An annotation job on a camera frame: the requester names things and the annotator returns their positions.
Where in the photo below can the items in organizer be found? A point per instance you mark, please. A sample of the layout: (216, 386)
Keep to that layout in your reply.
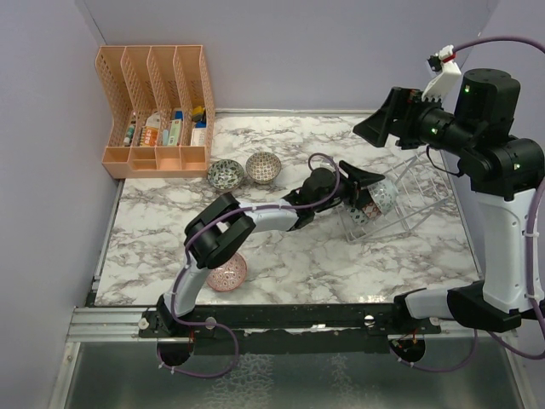
(169, 135)

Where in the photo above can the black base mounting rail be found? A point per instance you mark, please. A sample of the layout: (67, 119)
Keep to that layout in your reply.
(252, 329)

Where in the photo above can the white wire dish rack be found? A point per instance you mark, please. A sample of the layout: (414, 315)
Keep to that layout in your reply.
(423, 190)

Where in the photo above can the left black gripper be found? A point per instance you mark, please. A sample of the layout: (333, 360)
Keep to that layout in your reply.
(355, 196)

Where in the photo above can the blue triangle pattern bowl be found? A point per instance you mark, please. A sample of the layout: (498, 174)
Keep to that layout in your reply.
(384, 194)

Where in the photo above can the brown tile pattern bowl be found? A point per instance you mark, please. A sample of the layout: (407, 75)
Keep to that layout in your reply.
(263, 167)

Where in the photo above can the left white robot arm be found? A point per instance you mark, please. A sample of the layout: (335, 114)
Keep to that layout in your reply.
(216, 234)

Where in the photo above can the red circle pattern bowl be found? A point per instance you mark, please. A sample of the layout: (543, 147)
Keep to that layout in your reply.
(229, 276)

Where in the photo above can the orange plastic desk organizer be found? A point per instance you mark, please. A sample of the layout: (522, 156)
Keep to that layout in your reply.
(163, 110)

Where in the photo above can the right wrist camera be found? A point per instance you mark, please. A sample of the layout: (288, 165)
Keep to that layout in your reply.
(445, 72)

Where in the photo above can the red geometric pattern bowl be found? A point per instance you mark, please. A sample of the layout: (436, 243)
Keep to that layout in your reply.
(372, 211)

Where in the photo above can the blue floral pattern bowl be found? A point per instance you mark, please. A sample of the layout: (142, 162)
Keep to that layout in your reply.
(357, 216)

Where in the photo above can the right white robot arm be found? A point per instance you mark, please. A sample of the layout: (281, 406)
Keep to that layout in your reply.
(504, 173)

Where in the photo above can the green leaf pattern bowl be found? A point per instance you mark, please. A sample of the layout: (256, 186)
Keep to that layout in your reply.
(225, 174)

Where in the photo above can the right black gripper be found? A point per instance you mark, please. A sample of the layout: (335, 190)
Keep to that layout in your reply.
(404, 104)

